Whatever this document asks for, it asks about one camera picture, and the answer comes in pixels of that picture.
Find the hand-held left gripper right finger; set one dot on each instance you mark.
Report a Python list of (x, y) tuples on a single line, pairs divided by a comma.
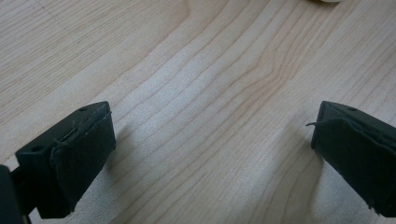
[(358, 152)]

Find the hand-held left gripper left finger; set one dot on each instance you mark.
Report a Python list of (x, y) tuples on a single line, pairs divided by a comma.
[(71, 158)]

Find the white round object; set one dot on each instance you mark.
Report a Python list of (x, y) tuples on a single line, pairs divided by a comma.
[(327, 1)]

